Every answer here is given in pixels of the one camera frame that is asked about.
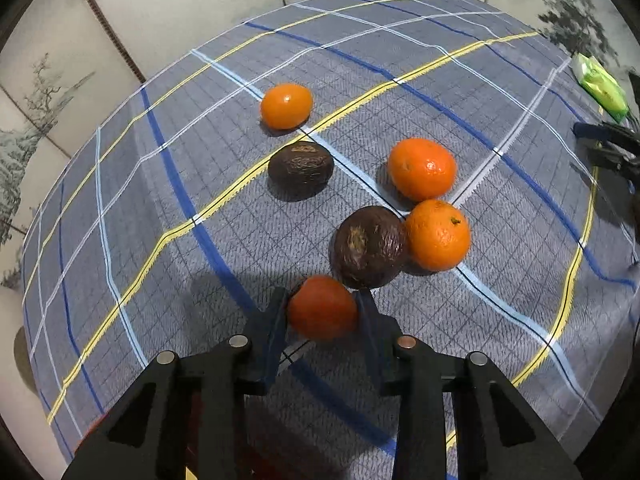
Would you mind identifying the small far orange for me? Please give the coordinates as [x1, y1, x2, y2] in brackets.
[260, 82, 314, 130]

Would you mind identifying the round brown stool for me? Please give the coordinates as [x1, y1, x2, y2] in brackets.
[13, 326, 37, 394]

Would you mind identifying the green snack packet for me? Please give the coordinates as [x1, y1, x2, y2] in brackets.
[570, 52, 629, 122]

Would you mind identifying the dark passion fruit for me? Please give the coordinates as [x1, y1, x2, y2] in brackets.
[267, 141, 335, 200]
[332, 206, 409, 289]

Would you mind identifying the painted folding screen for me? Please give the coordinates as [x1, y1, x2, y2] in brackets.
[0, 0, 640, 291]

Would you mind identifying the red tomato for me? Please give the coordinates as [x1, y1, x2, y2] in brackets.
[288, 274, 359, 341]

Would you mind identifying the orange front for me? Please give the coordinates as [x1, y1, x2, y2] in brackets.
[405, 200, 471, 272]

